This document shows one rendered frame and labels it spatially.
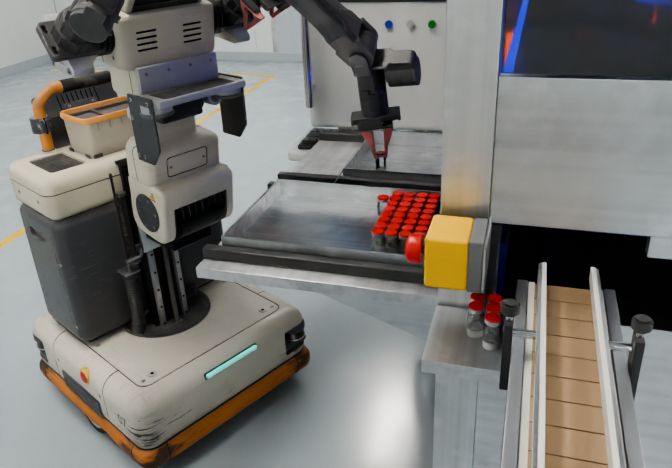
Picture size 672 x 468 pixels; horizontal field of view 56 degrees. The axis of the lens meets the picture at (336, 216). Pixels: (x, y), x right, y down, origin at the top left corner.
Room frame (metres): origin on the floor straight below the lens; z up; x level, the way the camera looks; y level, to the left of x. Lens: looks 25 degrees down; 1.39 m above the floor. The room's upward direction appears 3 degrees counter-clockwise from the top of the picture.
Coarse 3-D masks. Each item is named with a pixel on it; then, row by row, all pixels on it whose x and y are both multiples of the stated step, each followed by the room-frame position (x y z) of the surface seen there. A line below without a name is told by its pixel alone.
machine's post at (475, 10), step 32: (448, 0) 0.78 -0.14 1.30; (480, 0) 0.77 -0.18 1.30; (448, 32) 0.78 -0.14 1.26; (480, 32) 0.77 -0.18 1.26; (448, 64) 0.78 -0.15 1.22; (480, 64) 0.77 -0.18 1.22; (448, 96) 0.78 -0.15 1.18; (480, 96) 0.77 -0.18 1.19; (448, 128) 0.78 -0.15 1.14; (480, 128) 0.77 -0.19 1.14; (448, 160) 0.78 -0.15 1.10; (480, 160) 0.76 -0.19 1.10; (448, 192) 0.78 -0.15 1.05; (480, 192) 0.76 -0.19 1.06; (448, 384) 0.77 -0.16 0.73; (448, 416) 0.77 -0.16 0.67; (448, 448) 0.77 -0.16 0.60
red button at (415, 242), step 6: (414, 234) 0.74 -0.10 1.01; (420, 234) 0.74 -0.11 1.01; (408, 240) 0.73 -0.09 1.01; (414, 240) 0.72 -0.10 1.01; (420, 240) 0.72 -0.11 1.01; (408, 246) 0.72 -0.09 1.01; (414, 246) 0.72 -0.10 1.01; (420, 246) 0.72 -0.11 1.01; (408, 252) 0.72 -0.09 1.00; (414, 252) 0.72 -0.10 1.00; (420, 252) 0.72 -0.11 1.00; (408, 258) 0.72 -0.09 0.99; (414, 258) 0.72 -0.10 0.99; (420, 258) 0.72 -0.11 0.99
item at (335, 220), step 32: (288, 192) 1.19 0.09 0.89; (320, 192) 1.17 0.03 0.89; (352, 192) 1.15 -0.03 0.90; (384, 192) 1.13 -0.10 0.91; (416, 192) 1.11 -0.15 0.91; (256, 224) 1.06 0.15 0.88; (288, 224) 1.06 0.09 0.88; (320, 224) 1.05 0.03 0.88; (352, 224) 1.04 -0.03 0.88; (352, 256) 0.88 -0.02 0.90; (384, 256) 0.87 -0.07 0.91
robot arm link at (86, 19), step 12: (96, 0) 1.27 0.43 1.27; (108, 0) 1.27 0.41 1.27; (120, 0) 1.36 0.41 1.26; (72, 12) 1.29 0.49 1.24; (84, 12) 1.28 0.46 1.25; (96, 12) 1.27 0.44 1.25; (108, 12) 1.29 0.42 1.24; (72, 24) 1.30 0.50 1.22; (84, 24) 1.29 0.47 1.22; (96, 24) 1.29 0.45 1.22; (108, 24) 1.30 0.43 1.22; (84, 36) 1.32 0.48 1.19; (96, 36) 1.31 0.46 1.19
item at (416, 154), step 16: (400, 144) 1.47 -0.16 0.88; (416, 144) 1.45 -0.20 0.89; (432, 144) 1.44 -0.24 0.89; (352, 160) 1.30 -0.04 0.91; (368, 160) 1.37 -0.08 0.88; (400, 160) 1.36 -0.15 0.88; (416, 160) 1.36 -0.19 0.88; (432, 160) 1.35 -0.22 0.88; (352, 176) 1.24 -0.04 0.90; (368, 176) 1.23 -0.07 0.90; (384, 176) 1.22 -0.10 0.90; (400, 176) 1.21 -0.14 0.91; (416, 176) 1.20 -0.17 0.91; (432, 176) 1.19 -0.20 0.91
